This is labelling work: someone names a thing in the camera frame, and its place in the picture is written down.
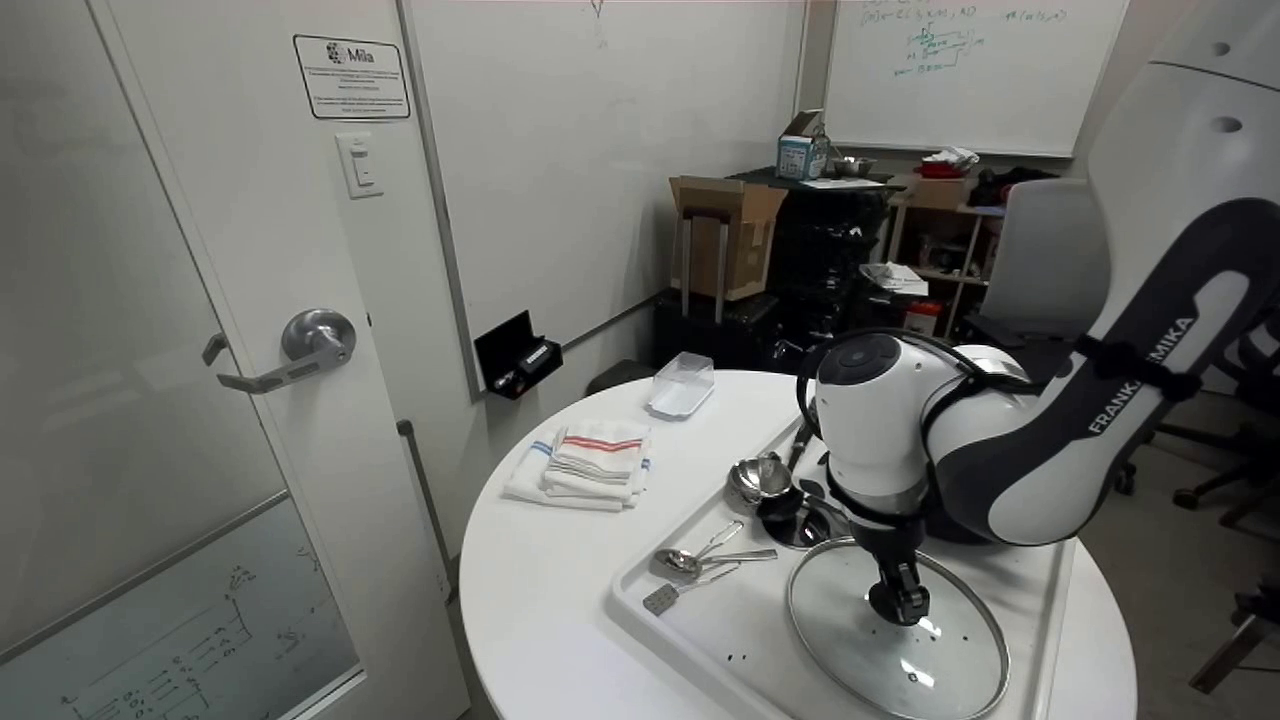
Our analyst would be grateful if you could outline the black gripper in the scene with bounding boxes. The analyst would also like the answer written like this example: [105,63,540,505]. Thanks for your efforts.
[853,508,937,628]

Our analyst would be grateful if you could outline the glass lid with black knob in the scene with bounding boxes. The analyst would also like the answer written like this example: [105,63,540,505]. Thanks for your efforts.
[781,536,1013,720]

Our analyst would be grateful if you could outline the black measuring scoop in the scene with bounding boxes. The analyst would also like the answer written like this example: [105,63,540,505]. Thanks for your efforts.
[758,483,837,550]

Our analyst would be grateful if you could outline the white plastic tray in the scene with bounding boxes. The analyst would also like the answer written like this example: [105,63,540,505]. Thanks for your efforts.
[599,396,1087,720]

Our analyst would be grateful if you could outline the metal measuring cup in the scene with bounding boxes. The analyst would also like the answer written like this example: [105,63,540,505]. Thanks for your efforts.
[726,452,794,516]

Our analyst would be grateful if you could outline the small metal measuring spoons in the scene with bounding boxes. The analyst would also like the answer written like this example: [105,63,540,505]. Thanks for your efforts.
[653,523,781,588]

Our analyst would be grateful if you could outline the clear plastic container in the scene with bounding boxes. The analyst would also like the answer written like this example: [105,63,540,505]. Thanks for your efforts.
[646,349,721,422]

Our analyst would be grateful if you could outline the white papers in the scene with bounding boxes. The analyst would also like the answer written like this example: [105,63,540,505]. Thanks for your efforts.
[856,259,932,299]

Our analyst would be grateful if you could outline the black low case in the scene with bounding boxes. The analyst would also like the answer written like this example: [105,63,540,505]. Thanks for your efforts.
[650,292,781,372]

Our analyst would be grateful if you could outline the black office chair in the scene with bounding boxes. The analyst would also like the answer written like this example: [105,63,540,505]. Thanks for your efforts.
[1132,315,1280,536]

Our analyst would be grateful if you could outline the black stand leg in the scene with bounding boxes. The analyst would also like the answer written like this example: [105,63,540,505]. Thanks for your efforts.
[1187,584,1280,696]

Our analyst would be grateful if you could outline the folded white cloth red stripe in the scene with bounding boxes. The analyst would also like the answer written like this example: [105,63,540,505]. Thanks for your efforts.
[500,422,656,516]

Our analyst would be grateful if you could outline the black cabinet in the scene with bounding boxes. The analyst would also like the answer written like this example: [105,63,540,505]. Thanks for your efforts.
[769,175,896,393]

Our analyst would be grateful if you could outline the grey office chair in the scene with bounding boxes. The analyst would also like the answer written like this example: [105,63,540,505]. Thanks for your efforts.
[965,175,1120,350]

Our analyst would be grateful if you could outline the open cardboard box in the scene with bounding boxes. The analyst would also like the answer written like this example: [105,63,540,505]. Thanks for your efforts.
[667,171,794,302]

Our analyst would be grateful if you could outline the red and white items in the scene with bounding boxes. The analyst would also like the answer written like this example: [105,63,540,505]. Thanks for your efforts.
[915,143,983,181]

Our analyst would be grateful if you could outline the black marker holder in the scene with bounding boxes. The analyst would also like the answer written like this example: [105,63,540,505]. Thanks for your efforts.
[473,309,567,403]

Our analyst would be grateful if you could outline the blue box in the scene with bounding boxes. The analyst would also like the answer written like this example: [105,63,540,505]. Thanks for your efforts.
[774,107,833,185]

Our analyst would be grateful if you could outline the small whiteboard with writing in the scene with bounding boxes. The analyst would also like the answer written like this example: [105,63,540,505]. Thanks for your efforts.
[821,0,1135,159]

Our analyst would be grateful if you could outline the white door with glass panel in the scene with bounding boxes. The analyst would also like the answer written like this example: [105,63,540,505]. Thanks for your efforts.
[0,0,473,720]

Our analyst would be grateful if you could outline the white door sign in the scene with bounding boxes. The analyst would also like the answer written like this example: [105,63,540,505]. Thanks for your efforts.
[290,31,417,125]

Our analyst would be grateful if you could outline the silver door handle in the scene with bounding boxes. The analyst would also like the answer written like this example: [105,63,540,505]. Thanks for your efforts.
[198,302,360,398]

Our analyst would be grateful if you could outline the white light switch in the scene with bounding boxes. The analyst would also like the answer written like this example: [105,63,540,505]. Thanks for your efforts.
[334,132,388,202]

